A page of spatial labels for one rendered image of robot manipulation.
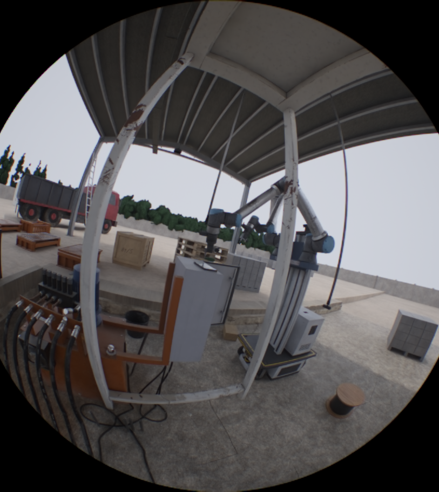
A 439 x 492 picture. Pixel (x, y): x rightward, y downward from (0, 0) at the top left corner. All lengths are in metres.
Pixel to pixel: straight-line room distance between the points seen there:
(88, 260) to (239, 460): 1.55
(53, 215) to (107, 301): 6.93
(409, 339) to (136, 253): 6.80
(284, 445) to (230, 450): 0.45
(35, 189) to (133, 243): 6.18
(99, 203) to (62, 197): 8.43
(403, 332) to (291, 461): 3.71
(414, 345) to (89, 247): 5.19
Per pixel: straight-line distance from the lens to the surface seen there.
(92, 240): 0.62
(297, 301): 1.77
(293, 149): 1.01
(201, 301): 0.82
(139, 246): 3.85
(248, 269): 4.23
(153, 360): 1.03
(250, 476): 1.50
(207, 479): 1.42
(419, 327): 4.73
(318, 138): 4.97
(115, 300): 2.55
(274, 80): 1.22
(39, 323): 1.37
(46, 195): 8.73
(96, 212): 0.60
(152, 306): 2.50
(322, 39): 1.12
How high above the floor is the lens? 1.39
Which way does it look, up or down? level
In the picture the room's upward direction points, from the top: 14 degrees clockwise
